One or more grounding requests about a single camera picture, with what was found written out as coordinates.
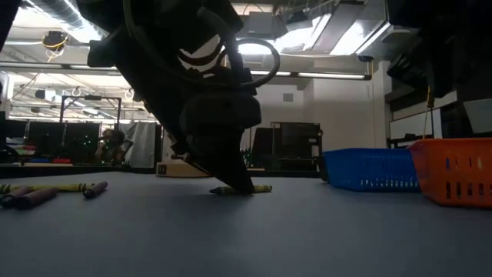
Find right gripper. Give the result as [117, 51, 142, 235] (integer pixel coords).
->
[386, 38, 458, 99]

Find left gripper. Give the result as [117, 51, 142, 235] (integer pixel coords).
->
[179, 91, 263, 195]

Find whiteboard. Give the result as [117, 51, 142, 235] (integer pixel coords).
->
[389, 108, 443, 142]

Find black cabinet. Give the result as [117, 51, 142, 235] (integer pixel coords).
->
[245, 122, 324, 172]

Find ceiling light strip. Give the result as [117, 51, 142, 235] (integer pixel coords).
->
[249, 68, 372, 81]

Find white hanging sheet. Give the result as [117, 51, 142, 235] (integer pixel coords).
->
[121, 122, 157, 169]

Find orange plastic basket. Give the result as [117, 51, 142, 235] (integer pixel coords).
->
[407, 137, 492, 210]

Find blue plastic basket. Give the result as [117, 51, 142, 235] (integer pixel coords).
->
[321, 148, 421, 192]

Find person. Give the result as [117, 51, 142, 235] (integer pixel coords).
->
[95, 128, 135, 165]

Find purple crayon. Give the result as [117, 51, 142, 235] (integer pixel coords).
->
[14, 187, 60, 211]
[82, 181, 109, 200]
[0, 185, 35, 209]

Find yellow crayon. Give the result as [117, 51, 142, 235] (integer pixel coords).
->
[0, 182, 95, 194]

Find thick black cable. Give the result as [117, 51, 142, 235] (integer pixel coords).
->
[226, 37, 281, 90]

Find black table frame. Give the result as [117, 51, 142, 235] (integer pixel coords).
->
[0, 163, 322, 179]

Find black frame rig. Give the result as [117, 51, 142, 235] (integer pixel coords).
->
[59, 95, 122, 162]

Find ceiling cable reel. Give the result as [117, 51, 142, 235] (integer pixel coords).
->
[42, 30, 69, 53]

